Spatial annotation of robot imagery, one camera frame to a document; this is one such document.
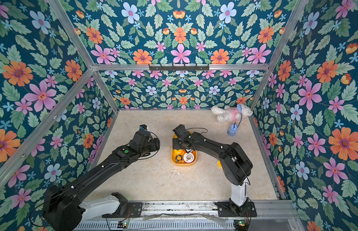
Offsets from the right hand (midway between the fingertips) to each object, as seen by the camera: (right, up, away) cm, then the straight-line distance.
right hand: (177, 144), depth 91 cm
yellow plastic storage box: (+4, -12, -2) cm, 13 cm away
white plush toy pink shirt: (+37, +20, +15) cm, 45 cm away
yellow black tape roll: (+1, -9, 0) cm, 9 cm away
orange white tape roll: (+7, -8, -2) cm, 11 cm away
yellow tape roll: (0, -5, +2) cm, 6 cm away
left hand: (-11, +3, -9) cm, 14 cm away
